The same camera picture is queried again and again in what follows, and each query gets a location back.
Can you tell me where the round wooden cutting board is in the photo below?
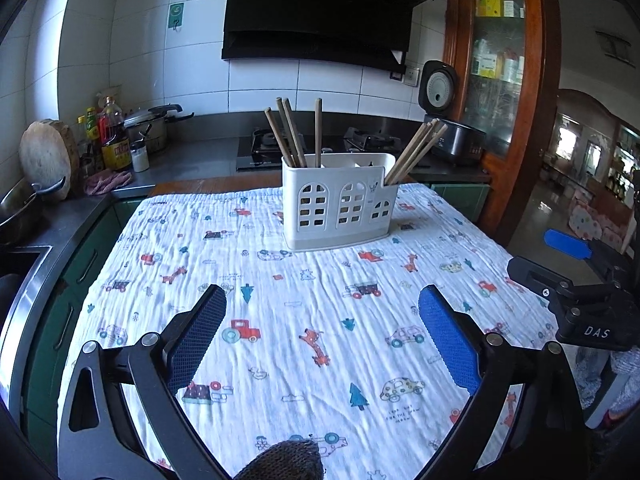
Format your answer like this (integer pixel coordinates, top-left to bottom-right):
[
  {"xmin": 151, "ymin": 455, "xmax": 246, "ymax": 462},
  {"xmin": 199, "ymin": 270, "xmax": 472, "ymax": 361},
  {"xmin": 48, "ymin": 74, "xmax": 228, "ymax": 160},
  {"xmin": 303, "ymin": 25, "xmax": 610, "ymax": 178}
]
[{"xmin": 19, "ymin": 119, "xmax": 81, "ymax": 204}]

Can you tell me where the white printed cloth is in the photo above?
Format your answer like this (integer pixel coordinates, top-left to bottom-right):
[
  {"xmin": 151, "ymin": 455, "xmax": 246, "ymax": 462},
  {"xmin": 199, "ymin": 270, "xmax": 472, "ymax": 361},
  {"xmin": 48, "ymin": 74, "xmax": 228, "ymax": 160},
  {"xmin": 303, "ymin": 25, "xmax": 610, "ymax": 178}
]
[{"xmin": 57, "ymin": 182, "xmax": 561, "ymax": 480}]

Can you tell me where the person's left hand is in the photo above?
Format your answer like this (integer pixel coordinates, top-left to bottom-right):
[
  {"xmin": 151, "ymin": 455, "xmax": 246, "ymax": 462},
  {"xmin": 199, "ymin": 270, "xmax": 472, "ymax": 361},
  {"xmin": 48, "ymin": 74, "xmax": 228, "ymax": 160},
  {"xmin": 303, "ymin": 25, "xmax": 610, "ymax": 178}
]
[{"xmin": 232, "ymin": 439, "xmax": 325, "ymax": 480}]

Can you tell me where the black range hood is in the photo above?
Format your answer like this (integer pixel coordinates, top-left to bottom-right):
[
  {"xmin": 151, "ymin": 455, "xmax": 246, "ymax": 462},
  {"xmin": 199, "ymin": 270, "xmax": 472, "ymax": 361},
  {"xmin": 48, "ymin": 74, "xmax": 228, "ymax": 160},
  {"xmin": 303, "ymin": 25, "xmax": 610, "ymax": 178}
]
[{"xmin": 221, "ymin": 0, "xmax": 447, "ymax": 74}]

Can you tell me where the black gas stove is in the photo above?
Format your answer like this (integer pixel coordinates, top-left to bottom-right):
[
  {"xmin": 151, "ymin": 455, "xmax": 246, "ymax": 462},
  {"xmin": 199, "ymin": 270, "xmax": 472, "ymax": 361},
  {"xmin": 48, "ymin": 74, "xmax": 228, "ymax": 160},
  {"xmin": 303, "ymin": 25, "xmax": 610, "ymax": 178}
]
[{"xmin": 235, "ymin": 127, "xmax": 431, "ymax": 171}]

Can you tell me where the large dark oil bottle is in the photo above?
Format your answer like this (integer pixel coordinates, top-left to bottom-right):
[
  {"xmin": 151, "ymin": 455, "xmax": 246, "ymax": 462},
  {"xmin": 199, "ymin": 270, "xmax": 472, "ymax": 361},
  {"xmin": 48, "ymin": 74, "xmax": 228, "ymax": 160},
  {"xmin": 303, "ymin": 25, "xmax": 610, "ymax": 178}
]
[{"xmin": 98, "ymin": 97, "xmax": 133, "ymax": 172}]

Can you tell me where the dark rice cooker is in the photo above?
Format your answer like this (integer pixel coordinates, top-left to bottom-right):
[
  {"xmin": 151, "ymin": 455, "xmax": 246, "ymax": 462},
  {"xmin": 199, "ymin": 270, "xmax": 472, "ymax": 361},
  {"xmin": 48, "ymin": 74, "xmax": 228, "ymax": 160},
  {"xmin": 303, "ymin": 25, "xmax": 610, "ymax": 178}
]
[{"xmin": 417, "ymin": 60, "xmax": 487, "ymax": 166}]

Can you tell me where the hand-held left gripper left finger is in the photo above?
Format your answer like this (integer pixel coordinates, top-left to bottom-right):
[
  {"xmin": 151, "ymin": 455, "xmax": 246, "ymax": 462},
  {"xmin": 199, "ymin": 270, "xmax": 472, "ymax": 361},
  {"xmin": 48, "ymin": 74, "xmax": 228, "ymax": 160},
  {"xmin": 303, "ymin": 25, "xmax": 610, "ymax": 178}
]
[{"xmin": 57, "ymin": 284, "xmax": 231, "ymax": 480}]

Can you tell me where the metal pan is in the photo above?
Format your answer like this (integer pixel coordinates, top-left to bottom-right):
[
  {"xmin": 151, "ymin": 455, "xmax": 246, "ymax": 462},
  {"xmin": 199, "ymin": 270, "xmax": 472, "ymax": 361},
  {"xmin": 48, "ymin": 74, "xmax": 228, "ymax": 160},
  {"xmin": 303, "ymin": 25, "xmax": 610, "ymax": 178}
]
[{"xmin": 0, "ymin": 176, "xmax": 68, "ymax": 244}]

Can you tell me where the dotted floor mat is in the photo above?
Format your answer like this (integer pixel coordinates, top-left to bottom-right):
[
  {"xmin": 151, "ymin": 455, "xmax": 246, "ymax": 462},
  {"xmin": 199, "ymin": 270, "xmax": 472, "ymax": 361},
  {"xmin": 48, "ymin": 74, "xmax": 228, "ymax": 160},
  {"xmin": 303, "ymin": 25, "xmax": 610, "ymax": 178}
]
[{"xmin": 570, "ymin": 204, "xmax": 604, "ymax": 241}]

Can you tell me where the ceiling vent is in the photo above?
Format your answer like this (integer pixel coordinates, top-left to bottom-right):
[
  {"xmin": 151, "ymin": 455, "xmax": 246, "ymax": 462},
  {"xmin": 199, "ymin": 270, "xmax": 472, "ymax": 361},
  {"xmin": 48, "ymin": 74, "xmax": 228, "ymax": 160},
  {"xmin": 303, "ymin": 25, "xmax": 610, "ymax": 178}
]
[{"xmin": 595, "ymin": 30, "xmax": 636, "ymax": 64}]

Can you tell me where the yellow-green bottle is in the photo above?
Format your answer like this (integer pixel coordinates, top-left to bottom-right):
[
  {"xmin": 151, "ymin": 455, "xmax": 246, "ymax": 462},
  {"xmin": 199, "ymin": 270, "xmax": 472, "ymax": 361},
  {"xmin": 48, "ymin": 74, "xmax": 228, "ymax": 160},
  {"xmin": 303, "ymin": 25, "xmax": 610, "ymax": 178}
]
[{"xmin": 77, "ymin": 107, "xmax": 101, "ymax": 156}]

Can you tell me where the white plastic utensil holder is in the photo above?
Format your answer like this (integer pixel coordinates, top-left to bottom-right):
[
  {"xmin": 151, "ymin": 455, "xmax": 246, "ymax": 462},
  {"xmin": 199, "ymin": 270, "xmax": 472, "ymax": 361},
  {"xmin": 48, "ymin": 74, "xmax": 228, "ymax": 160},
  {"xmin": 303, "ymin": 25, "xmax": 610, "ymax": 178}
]
[{"xmin": 281, "ymin": 152, "xmax": 399, "ymax": 252}]

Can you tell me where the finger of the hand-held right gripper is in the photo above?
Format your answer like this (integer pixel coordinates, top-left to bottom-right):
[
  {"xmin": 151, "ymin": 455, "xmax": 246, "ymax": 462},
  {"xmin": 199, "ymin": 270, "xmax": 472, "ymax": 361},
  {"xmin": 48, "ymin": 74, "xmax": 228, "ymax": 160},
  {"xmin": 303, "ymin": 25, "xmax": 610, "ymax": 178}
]
[
  {"xmin": 545, "ymin": 229, "xmax": 640, "ymax": 281},
  {"xmin": 507, "ymin": 256, "xmax": 576, "ymax": 308}
]

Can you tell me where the small white jar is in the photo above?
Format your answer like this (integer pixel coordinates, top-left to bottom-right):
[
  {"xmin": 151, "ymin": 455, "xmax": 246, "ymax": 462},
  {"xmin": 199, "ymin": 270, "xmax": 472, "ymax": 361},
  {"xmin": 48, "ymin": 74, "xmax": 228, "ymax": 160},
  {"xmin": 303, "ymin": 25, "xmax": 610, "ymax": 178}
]
[{"xmin": 130, "ymin": 141, "xmax": 150, "ymax": 173}]

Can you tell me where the kitchen sink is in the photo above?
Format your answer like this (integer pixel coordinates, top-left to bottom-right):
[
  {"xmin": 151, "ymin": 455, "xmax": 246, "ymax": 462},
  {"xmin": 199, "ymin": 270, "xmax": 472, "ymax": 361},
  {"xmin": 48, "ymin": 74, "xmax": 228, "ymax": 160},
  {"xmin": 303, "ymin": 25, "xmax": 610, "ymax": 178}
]
[{"xmin": 0, "ymin": 245, "xmax": 54, "ymax": 361}]

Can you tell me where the green base cabinet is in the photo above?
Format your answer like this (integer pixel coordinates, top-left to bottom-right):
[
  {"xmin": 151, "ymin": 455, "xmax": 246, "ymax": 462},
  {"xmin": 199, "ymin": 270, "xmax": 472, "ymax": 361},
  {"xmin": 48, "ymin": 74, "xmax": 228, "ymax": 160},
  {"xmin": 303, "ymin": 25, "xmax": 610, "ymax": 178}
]
[
  {"xmin": 20, "ymin": 197, "xmax": 151, "ymax": 441},
  {"xmin": 431, "ymin": 183, "xmax": 492, "ymax": 226}
]

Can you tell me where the steel pressure cooker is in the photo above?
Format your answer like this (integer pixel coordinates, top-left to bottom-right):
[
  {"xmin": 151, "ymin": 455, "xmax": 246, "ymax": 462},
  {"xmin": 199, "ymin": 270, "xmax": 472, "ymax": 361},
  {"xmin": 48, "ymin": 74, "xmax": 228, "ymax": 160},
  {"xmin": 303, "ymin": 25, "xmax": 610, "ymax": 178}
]
[{"xmin": 122, "ymin": 103, "xmax": 195, "ymax": 154}]

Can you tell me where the wooden glass-door cabinet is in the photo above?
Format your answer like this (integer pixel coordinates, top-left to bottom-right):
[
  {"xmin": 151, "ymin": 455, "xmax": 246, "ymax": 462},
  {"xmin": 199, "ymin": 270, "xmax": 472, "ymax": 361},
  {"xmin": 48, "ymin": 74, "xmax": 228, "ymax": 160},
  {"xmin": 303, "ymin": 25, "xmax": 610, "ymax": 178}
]
[{"xmin": 442, "ymin": 0, "xmax": 561, "ymax": 246}]

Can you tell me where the pink rag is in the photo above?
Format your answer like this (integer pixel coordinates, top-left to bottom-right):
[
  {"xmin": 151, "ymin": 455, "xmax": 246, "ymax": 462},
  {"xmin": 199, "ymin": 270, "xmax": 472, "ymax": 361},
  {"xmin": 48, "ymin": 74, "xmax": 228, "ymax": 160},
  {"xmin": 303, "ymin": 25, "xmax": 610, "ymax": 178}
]
[{"xmin": 84, "ymin": 170, "xmax": 134, "ymax": 197}]

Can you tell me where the set of wooden chopsticks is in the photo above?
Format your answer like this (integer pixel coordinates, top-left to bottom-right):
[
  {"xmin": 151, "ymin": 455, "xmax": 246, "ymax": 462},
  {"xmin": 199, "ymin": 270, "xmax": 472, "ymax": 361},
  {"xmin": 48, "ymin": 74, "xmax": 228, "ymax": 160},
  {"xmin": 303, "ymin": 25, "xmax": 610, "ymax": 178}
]
[{"xmin": 265, "ymin": 97, "xmax": 449, "ymax": 186}]

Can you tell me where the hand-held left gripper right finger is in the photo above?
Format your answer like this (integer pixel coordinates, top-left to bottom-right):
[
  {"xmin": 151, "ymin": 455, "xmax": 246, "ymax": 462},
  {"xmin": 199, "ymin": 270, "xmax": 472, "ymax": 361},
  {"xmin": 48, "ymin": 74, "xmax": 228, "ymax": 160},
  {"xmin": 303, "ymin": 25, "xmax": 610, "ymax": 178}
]
[{"xmin": 415, "ymin": 285, "xmax": 586, "ymax": 480}]

